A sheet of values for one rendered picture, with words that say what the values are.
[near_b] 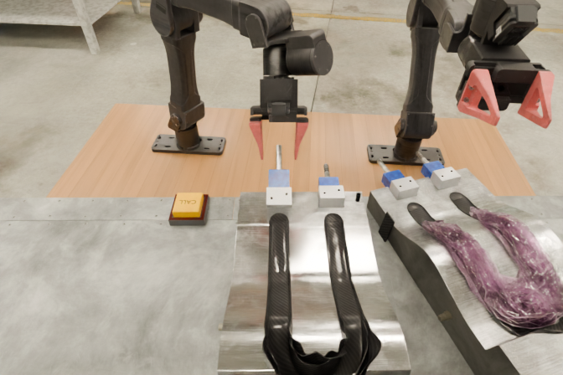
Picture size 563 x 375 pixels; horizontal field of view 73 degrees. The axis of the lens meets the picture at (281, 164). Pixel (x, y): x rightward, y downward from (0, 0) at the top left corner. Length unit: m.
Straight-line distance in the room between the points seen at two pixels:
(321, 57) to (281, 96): 0.10
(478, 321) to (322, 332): 0.27
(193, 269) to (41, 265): 0.31
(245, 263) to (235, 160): 0.39
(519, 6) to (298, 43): 0.31
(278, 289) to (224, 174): 0.41
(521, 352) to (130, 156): 0.95
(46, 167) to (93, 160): 1.44
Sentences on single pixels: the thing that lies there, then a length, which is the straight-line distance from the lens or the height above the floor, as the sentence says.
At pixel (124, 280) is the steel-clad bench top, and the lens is 0.84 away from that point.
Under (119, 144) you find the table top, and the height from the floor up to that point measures 0.80.
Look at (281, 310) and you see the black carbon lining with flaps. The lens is 0.63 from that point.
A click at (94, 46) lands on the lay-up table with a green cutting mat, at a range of 3.73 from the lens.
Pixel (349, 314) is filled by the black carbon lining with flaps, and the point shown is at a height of 0.92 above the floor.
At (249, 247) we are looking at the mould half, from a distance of 0.73.
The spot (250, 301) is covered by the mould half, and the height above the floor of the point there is 0.91.
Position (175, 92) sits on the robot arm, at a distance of 0.96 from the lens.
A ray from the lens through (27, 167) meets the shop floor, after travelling 2.63.
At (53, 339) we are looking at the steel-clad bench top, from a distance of 0.84.
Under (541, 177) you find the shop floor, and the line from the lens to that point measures 2.59.
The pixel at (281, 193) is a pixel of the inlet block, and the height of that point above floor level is 0.93.
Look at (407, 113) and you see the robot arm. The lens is 0.96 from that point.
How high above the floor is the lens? 1.47
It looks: 42 degrees down
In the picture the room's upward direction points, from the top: straight up
